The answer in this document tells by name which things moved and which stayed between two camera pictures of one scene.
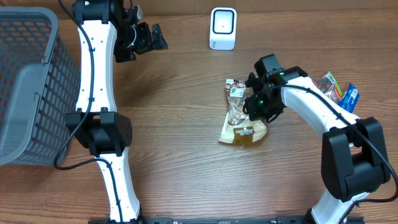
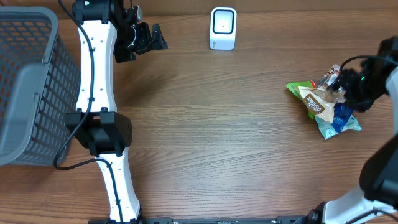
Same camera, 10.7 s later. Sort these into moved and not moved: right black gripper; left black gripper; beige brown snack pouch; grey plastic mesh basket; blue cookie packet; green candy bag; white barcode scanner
Moved: right black gripper; blue cookie packet; green candy bag; beige brown snack pouch
Not moved: left black gripper; grey plastic mesh basket; white barcode scanner
